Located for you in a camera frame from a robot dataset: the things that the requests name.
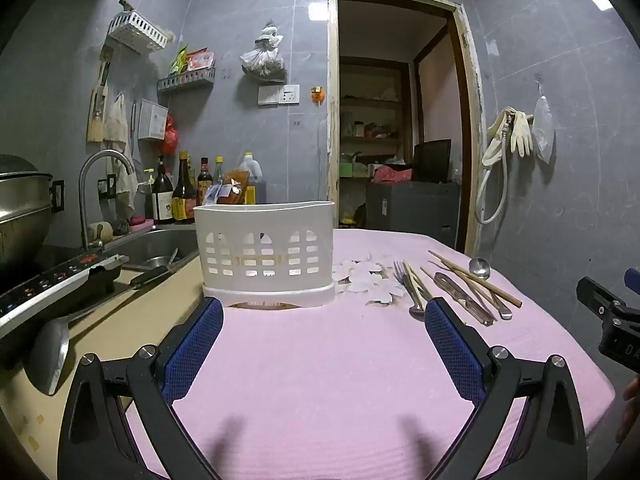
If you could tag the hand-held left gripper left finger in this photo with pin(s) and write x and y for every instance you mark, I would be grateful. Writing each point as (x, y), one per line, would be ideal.
(197, 350)

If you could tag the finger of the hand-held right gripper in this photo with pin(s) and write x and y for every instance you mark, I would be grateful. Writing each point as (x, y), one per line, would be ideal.
(633, 277)
(597, 297)

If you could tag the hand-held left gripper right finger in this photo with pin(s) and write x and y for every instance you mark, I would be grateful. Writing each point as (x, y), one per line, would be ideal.
(452, 350)

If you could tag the small silver spoon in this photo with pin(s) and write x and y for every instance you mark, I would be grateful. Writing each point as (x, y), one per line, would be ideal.
(417, 313)

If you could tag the round bowl metal spoon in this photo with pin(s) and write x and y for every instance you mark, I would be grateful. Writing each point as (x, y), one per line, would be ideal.
(480, 268)

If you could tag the silver fork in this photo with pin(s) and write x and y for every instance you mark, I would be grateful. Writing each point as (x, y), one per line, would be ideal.
(400, 272)

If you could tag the white plastic utensil basket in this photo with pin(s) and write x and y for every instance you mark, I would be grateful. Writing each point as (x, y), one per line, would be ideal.
(260, 220)

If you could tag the person's right hand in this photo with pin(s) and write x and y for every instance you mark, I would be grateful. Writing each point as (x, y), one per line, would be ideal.
(631, 410)

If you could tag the steel bowl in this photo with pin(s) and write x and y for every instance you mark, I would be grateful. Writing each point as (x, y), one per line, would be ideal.
(157, 261)

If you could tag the metal spoon in sink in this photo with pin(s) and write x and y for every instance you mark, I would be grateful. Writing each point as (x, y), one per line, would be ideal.
(172, 256)

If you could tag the steel sink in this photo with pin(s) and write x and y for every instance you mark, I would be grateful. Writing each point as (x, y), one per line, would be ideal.
(155, 245)

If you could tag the pink flower print tablecloth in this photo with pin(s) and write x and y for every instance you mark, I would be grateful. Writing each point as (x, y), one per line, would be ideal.
(320, 385)

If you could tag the pink sponge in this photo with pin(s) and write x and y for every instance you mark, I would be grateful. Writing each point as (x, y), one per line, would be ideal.
(141, 224)

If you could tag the dark grey cabinet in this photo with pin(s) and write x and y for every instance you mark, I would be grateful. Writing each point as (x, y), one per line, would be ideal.
(415, 210)

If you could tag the dark scrub ball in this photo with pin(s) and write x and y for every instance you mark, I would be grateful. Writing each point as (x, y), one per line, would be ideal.
(120, 227)

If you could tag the metal spatula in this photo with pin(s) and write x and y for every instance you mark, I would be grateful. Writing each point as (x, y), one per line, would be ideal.
(50, 355)

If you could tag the dark sauce bottle yellow label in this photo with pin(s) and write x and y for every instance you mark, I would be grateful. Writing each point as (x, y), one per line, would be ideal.
(184, 200)

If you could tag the dark sauce bottle white label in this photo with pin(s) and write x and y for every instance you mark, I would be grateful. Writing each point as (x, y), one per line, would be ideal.
(162, 200)

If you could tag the black induction cooker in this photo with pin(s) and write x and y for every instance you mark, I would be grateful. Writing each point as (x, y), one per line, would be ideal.
(55, 285)

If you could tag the blue white packet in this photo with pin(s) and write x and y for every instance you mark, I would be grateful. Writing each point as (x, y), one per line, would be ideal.
(217, 194)

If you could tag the yellow pump soap bottle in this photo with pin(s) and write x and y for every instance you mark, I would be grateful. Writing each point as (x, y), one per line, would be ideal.
(149, 195)

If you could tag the hanging translucent plastic bag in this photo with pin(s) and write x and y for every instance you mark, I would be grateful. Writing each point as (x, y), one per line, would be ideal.
(543, 130)

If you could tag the small dark sauce bottle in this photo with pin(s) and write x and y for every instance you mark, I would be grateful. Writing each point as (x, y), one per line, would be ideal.
(204, 177)

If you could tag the yellow cap bottle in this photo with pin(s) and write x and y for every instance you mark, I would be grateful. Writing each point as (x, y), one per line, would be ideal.
(218, 170)

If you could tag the cream rubber gloves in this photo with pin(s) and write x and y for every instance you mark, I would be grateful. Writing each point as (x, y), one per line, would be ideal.
(520, 132)

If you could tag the red cloth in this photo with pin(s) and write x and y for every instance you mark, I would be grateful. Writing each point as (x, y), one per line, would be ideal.
(392, 175)

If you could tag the clear oil jug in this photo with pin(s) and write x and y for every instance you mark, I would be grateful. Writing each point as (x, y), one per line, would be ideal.
(251, 167)

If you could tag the black monitor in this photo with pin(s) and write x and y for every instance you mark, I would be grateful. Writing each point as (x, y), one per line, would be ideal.
(432, 160)

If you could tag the steel kitchen faucet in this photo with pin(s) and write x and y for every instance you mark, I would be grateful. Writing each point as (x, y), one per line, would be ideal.
(87, 185)

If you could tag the green plastic box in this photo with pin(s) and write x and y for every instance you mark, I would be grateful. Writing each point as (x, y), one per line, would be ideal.
(346, 170)

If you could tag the red plastic bag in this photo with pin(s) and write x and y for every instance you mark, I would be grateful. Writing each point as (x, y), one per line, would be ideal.
(170, 137)

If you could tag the steel cooking pot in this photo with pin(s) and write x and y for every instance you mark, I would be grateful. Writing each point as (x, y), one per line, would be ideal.
(22, 210)

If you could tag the hanging metal utensil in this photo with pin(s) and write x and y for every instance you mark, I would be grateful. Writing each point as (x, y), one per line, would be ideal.
(133, 125)

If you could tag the white hanging mesh basket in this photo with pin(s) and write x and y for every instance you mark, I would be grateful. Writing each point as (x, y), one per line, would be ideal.
(152, 120)

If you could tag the hanging beige cloth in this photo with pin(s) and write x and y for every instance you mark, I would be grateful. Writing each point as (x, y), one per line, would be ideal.
(117, 120)

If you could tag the hanging bamboo brush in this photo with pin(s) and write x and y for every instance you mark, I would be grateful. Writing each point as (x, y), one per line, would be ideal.
(96, 120)

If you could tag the wooden shelf unit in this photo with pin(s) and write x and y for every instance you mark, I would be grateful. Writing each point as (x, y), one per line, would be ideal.
(370, 110)

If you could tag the green yellow snack packet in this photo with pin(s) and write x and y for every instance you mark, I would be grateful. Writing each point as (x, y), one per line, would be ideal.
(178, 62)

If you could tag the red snack packet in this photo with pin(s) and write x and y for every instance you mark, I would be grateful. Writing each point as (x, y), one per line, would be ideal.
(200, 59)

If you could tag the hanging clear plastic bag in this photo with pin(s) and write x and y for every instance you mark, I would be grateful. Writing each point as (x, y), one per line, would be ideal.
(262, 60)

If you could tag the dark wall outlet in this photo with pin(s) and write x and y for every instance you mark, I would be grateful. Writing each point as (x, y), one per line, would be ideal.
(107, 186)

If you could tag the white wall switch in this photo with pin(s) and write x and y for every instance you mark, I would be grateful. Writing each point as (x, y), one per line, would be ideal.
(268, 95)

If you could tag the wooden door frame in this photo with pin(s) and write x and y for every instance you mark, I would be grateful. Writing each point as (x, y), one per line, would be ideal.
(332, 110)

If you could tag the grey wall shelf rack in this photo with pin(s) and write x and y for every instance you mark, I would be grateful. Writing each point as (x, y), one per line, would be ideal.
(186, 80)

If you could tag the white wall socket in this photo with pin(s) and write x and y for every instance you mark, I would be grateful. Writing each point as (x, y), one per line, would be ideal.
(289, 94)

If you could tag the orange wall ornament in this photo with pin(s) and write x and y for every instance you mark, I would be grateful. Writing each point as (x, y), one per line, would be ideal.
(317, 95)

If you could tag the white slotted wall basket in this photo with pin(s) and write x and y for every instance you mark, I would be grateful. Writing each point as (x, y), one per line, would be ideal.
(137, 30)

